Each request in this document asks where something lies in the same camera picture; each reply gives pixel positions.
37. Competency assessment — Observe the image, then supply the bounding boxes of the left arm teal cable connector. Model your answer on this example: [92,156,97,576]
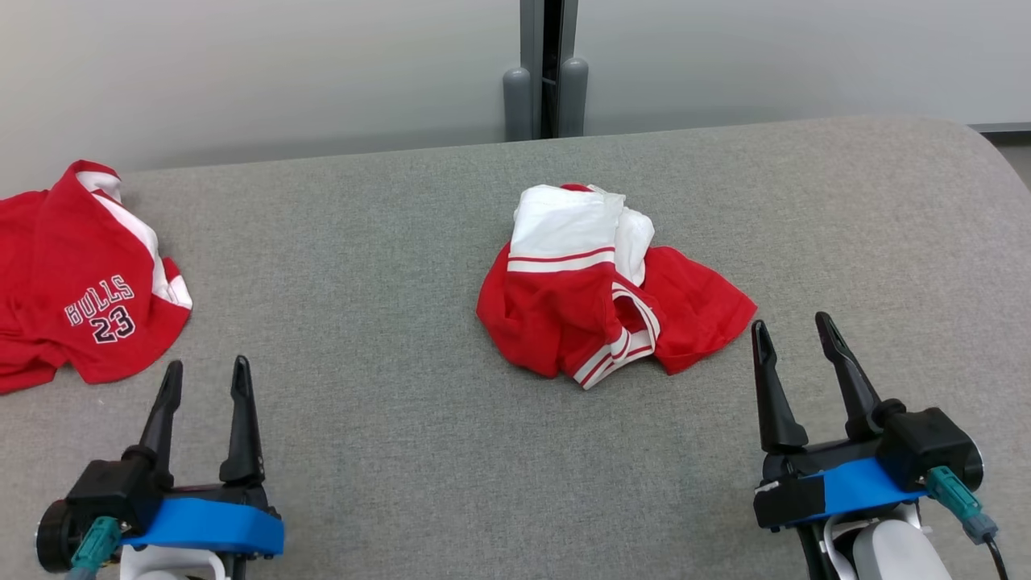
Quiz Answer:
[66,516,122,580]

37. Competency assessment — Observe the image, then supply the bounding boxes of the dark metal wall frame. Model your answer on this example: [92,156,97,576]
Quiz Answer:
[520,0,579,139]

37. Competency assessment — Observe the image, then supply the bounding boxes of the right arm teal cable connector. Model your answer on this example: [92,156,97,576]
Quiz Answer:
[925,466,1009,580]

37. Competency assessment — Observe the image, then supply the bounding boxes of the arm teal cable connector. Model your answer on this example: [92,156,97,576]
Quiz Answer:
[66,516,122,580]
[925,466,1009,580]

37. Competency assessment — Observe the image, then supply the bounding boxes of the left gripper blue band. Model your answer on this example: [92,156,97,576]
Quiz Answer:
[35,355,285,574]

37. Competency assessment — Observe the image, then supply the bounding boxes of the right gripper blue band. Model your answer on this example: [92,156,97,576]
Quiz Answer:
[751,312,984,530]

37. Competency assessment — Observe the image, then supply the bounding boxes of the red white-trimmed shorts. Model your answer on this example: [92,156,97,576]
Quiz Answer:
[476,183,758,391]

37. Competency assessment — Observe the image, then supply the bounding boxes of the red Bulls jersey white band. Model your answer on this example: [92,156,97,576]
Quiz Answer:
[0,159,193,396]

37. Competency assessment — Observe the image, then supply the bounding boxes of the grey rounded post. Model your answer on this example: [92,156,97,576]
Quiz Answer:
[557,56,589,138]
[503,67,534,142]

